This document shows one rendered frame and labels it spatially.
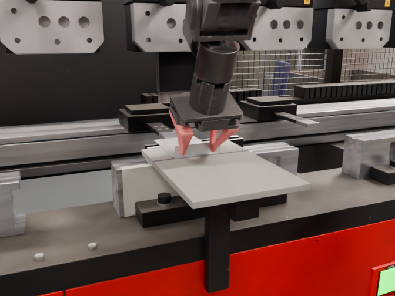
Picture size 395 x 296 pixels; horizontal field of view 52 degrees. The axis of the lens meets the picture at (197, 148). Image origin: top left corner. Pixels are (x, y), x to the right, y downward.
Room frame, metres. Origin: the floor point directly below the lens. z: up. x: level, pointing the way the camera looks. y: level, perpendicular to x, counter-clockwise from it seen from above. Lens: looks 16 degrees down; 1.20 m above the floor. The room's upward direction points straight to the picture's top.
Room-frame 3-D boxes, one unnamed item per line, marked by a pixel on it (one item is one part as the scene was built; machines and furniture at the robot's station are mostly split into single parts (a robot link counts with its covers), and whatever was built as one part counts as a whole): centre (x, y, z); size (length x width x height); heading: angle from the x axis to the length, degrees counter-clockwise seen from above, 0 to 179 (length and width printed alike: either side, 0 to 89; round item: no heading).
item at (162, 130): (0.91, 0.10, 1.01); 0.26 x 0.12 x 0.05; 22
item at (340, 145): (1.34, -0.39, 0.81); 0.64 x 0.08 x 0.14; 22
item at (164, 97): (0.76, 0.03, 1.13); 0.10 x 0.02 x 0.10; 112
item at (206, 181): (0.62, -0.03, 1.00); 0.26 x 0.18 x 0.01; 22
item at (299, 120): (1.04, -0.22, 1.01); 0.26 x 0.12 x 0.05; 22
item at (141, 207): (0.72, -0.03, 0.89); 0.30 x 0.05 x 0.03; 112
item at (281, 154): (0.78, -0.02, 0.92); 0.39 x 0.06 x 0.10; 112
